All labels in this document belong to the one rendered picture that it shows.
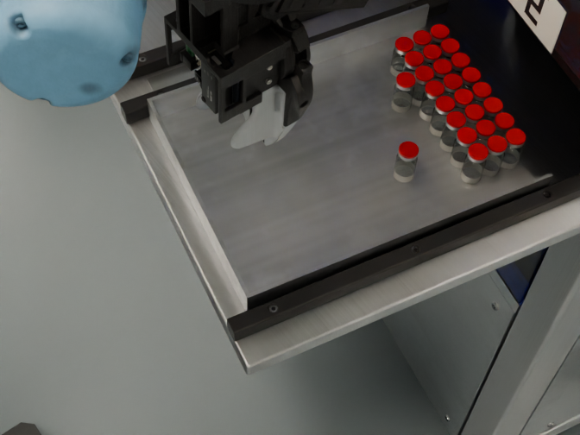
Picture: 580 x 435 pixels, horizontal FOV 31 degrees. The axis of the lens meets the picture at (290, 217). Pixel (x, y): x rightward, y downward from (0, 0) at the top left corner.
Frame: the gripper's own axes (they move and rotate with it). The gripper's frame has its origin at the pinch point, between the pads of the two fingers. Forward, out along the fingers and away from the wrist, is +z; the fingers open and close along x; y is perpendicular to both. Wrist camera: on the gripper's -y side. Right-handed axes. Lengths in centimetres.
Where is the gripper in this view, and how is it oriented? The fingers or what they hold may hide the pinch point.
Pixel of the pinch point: (267, 119)
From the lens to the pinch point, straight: 87.0
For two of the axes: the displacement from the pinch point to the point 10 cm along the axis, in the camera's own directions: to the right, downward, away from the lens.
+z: -0.5, 5.3, 8.5
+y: -7.9, 4.9, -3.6
